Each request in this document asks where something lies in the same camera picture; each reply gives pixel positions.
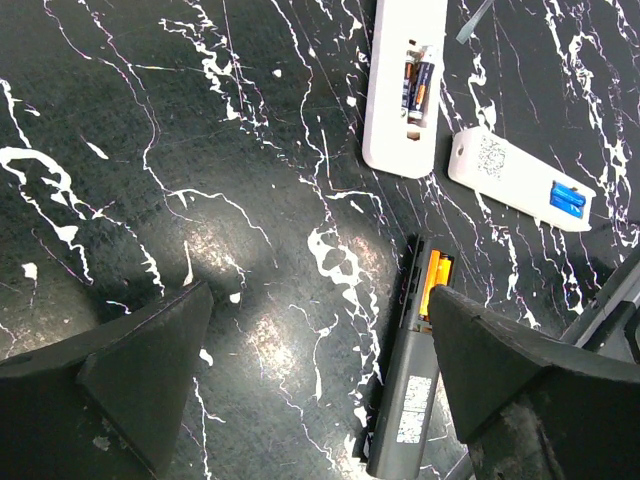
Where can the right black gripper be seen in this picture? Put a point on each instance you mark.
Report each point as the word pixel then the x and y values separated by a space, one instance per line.
pixel 609 325

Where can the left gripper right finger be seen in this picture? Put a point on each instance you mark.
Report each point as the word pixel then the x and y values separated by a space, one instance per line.
pixel 529 406

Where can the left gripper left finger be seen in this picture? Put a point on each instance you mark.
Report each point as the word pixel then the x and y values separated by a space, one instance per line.
pixel 106 403

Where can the dark battery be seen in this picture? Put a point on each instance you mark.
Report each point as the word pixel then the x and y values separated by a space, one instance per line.
pixel 408 76
pixel 419 94

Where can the white remote dark batteries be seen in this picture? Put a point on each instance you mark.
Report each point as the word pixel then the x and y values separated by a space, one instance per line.
pixel 393 143

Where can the black remote orange batteries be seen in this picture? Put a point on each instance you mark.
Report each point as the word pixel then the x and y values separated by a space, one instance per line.
pixel 409 388

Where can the white remote blue batteries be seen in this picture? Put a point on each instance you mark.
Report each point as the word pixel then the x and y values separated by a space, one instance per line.
pixel 492 166

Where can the blue battery pair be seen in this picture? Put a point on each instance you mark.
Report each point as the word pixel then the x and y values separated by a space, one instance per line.
pixel 568 200

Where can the left orange battery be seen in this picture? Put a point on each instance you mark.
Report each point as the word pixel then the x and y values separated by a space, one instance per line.
pixel 430 281

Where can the orange battery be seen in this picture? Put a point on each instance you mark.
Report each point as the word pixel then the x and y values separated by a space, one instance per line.
pixel 443 270
pixel 430 281

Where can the right orange battery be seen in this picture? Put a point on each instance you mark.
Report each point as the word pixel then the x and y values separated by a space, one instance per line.
pixel 443 270

